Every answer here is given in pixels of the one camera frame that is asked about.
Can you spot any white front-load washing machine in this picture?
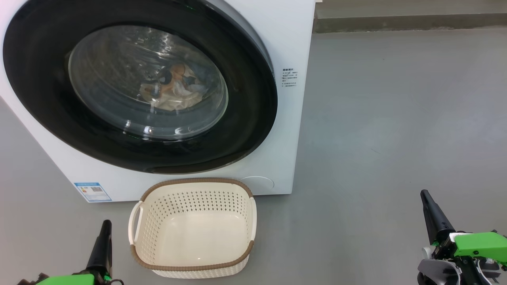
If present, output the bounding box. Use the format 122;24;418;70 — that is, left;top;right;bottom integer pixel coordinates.
0;0;316;203

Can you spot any round white filter cover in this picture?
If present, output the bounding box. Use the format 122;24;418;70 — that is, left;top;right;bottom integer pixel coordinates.
240;176;274;194

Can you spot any black round glass washer door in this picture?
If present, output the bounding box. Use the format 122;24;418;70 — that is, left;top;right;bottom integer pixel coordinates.
3;0;278;175

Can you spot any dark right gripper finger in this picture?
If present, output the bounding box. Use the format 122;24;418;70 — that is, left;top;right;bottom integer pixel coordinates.
420;190;456;245

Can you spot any blue bear print garment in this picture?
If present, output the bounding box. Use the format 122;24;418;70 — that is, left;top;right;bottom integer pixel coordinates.
186;67;215;95

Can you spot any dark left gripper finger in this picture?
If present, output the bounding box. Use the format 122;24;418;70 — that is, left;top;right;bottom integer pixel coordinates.
86;220;113;277

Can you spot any blue bear garment cream lining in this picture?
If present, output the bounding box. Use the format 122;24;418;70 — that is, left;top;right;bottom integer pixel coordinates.
141;63;206;111

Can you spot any printed text label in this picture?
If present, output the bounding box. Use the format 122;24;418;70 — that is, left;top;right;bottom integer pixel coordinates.
282;68;298;90

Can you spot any cream laundry basket brown rim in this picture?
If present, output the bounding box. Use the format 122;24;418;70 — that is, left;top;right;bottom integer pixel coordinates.
128;178;257;279

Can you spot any grey skirting board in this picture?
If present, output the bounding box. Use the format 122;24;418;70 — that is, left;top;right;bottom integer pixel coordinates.
313;14;507;33

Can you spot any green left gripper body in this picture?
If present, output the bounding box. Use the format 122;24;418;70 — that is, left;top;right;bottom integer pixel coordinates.
36;272;114;285

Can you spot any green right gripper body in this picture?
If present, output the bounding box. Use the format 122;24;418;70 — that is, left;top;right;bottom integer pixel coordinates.
433;231;507;264

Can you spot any steel washing machine drum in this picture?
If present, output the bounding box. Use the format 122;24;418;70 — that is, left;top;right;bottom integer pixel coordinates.
69;26;228;139

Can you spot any blue energy label sticker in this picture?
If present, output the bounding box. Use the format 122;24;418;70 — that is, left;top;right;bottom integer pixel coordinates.
74;182;112;203

